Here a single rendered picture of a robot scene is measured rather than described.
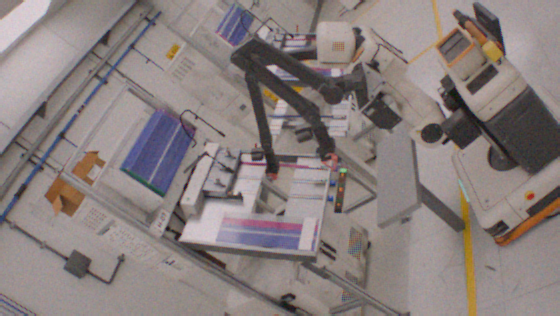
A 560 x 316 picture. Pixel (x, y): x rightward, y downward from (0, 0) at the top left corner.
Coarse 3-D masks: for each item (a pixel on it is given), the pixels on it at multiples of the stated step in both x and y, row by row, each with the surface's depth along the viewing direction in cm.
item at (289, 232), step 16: (224, 224) 234; (240, 224) 233; (256, 224) 232; (272, 224) 231; (288, 224) 229; (304, 224) 228; (224, 240) 227; (240, 240) 225; (256, 240) 224; (272, 240) 223; (288, 240) 222; (304, 240) 221
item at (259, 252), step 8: (184, 240) 229; (192, 240) 228; (200, 240) 228; (192, 248) 231; (200, 248) 230; (208, 248) 228; (216, 248) 226; (224, 248) 225; (232, 248) 223; (240, 248) 222; (248, 248) 221; (256, 248) 221; (264, 248) 220; (256, 256) 224; (264, 256) 222; (272, 256) 221; (280, 256) 219; (288, 256) 218; (296, 256) 217; (304, 256) 215; (312, 256) 214
